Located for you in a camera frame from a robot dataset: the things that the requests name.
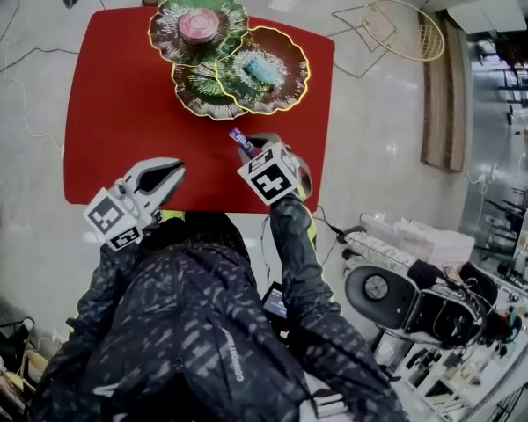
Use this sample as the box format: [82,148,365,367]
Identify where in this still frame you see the stack of books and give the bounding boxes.
[311,389,349,418]

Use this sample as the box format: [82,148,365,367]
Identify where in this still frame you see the person's dark patterned jacket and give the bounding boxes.
[28,211,408,422]

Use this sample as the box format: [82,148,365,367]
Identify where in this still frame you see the black and white round chair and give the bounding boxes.
[343,259,501,349]

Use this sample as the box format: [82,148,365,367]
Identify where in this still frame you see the black device with screen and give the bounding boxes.
[260,280,292,346]

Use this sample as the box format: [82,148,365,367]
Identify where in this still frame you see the yellow wire round chair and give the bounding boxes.
[332,0,447,79]

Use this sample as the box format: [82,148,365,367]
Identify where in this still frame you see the person's right forearm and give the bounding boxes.
[267,194,342,324]

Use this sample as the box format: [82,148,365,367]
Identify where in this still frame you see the purple small snack packet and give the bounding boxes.
[229,127,257,156]

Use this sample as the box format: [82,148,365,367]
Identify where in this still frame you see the brown striped wooden panel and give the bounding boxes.
[416,10,468,173]

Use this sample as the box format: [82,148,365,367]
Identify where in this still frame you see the pink round small item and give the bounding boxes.
[178,9,219,45]

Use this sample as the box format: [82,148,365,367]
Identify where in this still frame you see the black floor cable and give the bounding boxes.
[0,47,78,96]

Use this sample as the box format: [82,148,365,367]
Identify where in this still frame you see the white stacked boxes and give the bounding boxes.
[359,211,476,268]

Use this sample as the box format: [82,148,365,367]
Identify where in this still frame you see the white floor cable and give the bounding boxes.
[0,79,66,156]

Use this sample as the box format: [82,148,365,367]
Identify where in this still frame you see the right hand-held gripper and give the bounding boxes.
[237,132,314,207]

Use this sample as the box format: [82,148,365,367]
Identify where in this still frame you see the person's left forearm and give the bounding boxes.
[72,230,159,338]

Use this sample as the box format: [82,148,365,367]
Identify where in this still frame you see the red table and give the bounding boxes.
[63,9,336,215]

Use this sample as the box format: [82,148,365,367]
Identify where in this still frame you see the light blue small packet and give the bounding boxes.
[244,56,279,84]

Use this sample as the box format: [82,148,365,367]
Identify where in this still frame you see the green leaf-shaped tiered container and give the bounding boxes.
[148,0,312,122]

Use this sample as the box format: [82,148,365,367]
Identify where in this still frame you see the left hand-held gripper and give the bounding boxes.
[82,156,187,252]

